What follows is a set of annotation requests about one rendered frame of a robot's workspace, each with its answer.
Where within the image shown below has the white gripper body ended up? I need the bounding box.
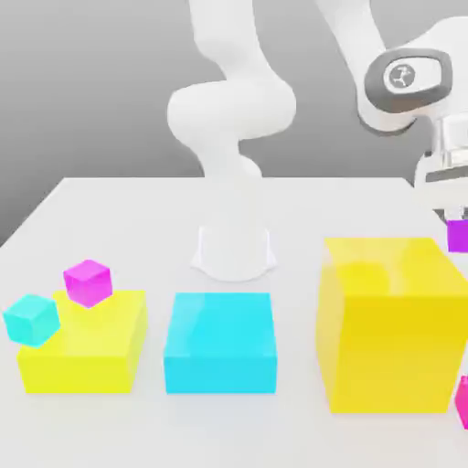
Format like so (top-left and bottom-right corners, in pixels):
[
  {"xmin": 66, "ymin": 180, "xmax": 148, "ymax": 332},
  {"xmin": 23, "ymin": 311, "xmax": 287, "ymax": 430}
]
[{"xmin": 413, "ymin": 152, "xmax": 468, "ymax": 213}]

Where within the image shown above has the small purple cube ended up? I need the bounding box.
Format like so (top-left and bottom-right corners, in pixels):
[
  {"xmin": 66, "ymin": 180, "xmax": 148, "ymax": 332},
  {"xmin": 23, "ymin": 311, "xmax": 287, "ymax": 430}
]
[{"xmin": 446, "ymin": 218, "xmax": 468, "ymax": 254}]

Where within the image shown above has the small pink cube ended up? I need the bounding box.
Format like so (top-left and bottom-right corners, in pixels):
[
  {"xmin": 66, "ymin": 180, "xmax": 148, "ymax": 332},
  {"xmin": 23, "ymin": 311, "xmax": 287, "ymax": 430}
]
[{"xmin": 454, "ymin": 375, "xmax": 468, "ymax": 431}]

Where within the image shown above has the small magenta cube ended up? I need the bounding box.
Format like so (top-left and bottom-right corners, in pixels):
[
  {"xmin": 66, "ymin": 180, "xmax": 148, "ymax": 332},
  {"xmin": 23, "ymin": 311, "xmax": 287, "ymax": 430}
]
[{"xmin": 62, "ymin": 258, "xmax": 113, "ymax": 309}]

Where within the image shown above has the small cyan cube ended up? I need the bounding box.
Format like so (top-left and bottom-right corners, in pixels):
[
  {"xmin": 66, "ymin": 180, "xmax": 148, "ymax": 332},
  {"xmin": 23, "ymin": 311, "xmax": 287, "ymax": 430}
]
[{"xmin": 2, "ymin": 293, "xmax": 62, "ymax": 349}]

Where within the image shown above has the large tall yellow box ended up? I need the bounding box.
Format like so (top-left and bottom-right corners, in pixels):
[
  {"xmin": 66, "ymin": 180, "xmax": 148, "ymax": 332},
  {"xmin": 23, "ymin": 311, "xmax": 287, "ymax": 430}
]
[{"xmin": 315, "ymin": 237, "xmax": 468, "ymax": 415}]

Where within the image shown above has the large cyan box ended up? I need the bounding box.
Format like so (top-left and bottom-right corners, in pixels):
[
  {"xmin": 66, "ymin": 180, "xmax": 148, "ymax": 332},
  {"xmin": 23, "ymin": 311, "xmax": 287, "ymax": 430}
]
[{"xmin": 163, "ymin": 292, "xmax": 278, "ymax": 395}]

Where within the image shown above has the large flat yellow box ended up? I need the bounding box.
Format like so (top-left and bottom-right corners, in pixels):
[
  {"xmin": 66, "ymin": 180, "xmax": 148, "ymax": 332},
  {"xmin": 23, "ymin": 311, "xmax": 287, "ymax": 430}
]
[{"xmin": 16, "ymin": 290, "xmax": 149, "ymax": 395}]

